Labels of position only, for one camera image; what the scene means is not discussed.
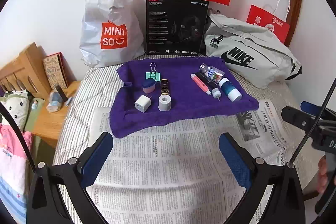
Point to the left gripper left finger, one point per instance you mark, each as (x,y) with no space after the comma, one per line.
(92,159)

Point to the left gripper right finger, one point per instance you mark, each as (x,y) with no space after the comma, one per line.
(238,160)

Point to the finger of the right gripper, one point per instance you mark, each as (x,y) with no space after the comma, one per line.
(310,108)
(298,118)

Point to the blue white bottle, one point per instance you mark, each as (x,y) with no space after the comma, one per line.
(229,90)

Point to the white charger cube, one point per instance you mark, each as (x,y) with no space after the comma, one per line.
(142,103)

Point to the pink highlighter pen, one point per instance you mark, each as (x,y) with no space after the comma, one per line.
(200,84)

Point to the clear gum bottle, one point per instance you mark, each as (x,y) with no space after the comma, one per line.
(211,73)

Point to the white tape roll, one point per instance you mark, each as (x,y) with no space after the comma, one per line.
(164,102)

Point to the blue pink small container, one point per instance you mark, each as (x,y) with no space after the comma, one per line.
(148,85)

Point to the green binder clip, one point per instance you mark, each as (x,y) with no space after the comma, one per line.
(153,73)

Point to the brown gold tube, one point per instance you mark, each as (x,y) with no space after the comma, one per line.
(165,87)

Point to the black marker pen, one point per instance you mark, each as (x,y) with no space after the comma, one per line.
(210,84)

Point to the person's right hand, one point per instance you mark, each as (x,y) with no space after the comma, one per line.
(322,180)

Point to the wooden nightstand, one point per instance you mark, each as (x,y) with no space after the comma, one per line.
(48,126)

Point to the newspaper sheet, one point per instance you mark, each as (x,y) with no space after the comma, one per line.
(178,174)

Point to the black stick on nightstand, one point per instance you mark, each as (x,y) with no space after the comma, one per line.
(61,93)

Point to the striped mattress cover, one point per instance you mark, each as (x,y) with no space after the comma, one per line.
(88,115)

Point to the grey Nike waist bag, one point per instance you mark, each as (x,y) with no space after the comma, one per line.
(252,51)

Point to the pink cloth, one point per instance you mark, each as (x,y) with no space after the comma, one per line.
(13,160)

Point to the purple towel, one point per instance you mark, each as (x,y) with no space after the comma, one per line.
(188,101)

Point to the white spotted plush toy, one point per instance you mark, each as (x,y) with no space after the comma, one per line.
(17,103)

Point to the patterned notebook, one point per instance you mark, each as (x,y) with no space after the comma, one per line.
(55,72)

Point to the red paper shopping bag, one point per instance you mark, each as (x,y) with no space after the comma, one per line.
(261,17)

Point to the wooden headboard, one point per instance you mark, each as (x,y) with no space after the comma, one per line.
(26,71)

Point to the white Miniso plastic bag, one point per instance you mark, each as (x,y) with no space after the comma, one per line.
(110,33)

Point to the black headset box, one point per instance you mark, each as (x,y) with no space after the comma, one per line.
(175,27)

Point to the brown wooden door frame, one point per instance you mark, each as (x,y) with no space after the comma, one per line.
(292,19)

